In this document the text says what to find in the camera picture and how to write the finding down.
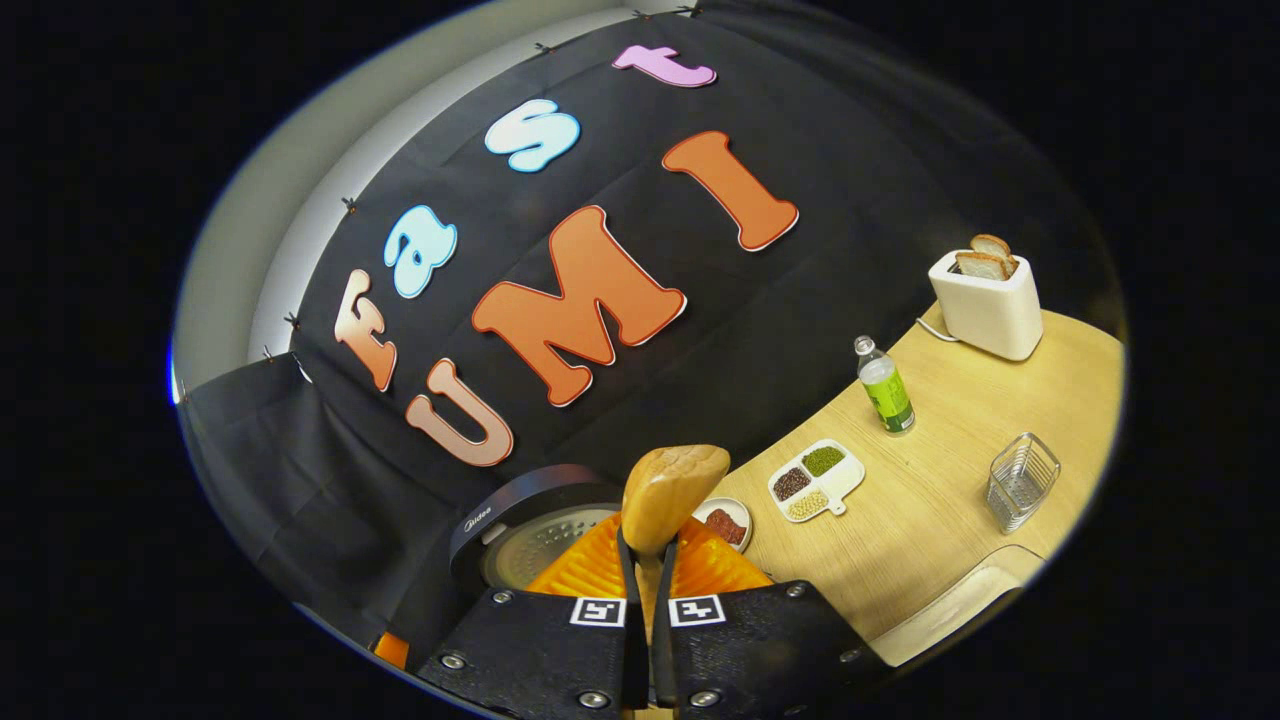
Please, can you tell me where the round white plate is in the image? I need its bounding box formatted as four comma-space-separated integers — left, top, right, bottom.
693, 497, 753, 554

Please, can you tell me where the white toaster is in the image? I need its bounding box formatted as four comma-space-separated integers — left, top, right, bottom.
928, 250, 1044, 362

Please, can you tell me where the white divided grain dish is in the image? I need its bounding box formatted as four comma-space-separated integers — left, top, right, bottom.
767, 438, 866, 524

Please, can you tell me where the metal wire chopstick holder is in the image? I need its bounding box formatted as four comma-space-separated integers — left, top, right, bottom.
985, 432, 1061, 534

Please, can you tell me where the wooden spoon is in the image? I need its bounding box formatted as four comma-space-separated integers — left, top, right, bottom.
620, 445, 732, 713

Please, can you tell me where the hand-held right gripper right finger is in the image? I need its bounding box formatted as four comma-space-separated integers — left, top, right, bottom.
652, 515, 891, 720

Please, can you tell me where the black rice cooker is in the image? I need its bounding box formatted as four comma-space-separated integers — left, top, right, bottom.
448, 463, 626, 601

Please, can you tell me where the green drink bottle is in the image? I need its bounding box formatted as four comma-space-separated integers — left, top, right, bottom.
853, 335, 916, 437

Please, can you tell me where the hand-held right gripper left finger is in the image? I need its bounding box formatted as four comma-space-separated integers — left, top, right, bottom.
415, 515, 649, 720

